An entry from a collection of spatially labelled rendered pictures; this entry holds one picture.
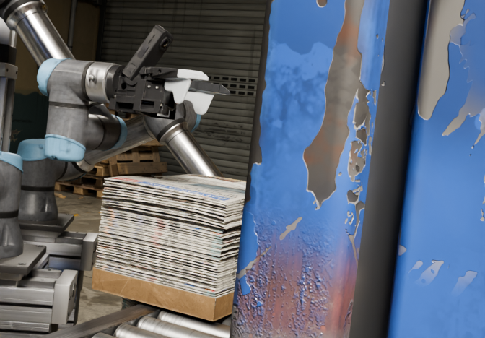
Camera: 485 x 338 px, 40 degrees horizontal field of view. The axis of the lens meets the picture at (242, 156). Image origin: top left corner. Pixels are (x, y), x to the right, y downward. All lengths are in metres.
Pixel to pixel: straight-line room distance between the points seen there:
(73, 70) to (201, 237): 0.39
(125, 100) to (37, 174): 0.83
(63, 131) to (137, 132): 0.74
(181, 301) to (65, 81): 0.46
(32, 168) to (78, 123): 0.75
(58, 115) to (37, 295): 0.45
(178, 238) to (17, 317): 0.47
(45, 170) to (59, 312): 0.59
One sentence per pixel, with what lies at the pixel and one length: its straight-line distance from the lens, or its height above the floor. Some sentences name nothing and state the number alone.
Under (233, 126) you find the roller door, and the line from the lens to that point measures 9.85.
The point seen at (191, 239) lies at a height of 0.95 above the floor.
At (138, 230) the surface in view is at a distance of 1.30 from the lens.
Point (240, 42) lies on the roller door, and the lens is 9.92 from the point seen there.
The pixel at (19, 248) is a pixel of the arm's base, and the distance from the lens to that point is 1.57.
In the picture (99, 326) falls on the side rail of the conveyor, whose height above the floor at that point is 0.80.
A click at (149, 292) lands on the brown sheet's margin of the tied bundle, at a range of 1.29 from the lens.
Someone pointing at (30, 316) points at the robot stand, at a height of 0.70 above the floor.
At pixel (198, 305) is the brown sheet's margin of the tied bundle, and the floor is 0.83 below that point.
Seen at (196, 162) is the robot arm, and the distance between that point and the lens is 1.77.
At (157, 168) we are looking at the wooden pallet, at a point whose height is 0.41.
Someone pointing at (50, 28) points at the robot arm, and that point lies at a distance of 1.49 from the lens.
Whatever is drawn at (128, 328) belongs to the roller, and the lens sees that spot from 1.18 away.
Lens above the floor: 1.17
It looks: 3 degrees down
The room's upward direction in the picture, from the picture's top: 6 degrees clockwise
